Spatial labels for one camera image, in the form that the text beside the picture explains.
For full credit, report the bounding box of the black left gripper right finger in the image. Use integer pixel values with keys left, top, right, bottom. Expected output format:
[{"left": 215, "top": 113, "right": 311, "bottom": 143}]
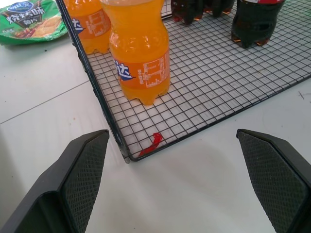
[{"left": 236, "top": 129, "right": 311, "bottom": 233}]

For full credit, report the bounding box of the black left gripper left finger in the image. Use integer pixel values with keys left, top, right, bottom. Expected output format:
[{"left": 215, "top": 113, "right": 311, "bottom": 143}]
[{"left": 0, "top": 129, "right": 109, "bottom": 233}]

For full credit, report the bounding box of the red plastic strip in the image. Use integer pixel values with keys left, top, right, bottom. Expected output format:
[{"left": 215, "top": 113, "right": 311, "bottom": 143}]
[{"left": 138, "top": 132, "right": 163, "bottom": 157}]

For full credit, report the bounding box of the orange soda bottle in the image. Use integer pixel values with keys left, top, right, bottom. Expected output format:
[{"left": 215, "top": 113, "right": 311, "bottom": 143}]
[
  {"left": 63, "top": 0, "right": 112, "bottom": 55},
  {"left": 100, "top": 0, "right": 171, "bottom": 106}
]

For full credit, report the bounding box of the dark cola bottle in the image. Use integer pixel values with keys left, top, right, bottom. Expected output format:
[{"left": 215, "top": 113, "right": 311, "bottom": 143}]
[
  {"left": 203, "top": 0, "right": 236, "bottom": 18},
  {"left": 171, "top": 0, "right": 205, "bottom": 25},
  {"left": 230, "top": 0, "right": 287, "bottom": 49}
]

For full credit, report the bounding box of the green chip bag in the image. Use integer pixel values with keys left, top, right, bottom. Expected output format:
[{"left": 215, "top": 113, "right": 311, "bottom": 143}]
[{"left": 0, "top": 0, "right": 68, "bottom": 46}]

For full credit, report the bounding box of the black wire basket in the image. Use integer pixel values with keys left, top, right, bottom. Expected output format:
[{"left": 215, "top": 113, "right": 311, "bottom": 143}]
[{"left": 55, "top": 0, "right": 311, "bottom": 163}]

